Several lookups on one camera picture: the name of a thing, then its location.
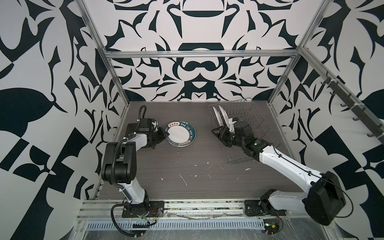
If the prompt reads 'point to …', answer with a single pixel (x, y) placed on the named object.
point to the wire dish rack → (245, 110)
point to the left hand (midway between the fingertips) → (169, 131)
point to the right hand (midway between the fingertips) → (214, 131)
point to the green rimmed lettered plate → (181, 133)
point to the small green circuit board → (271, 226)
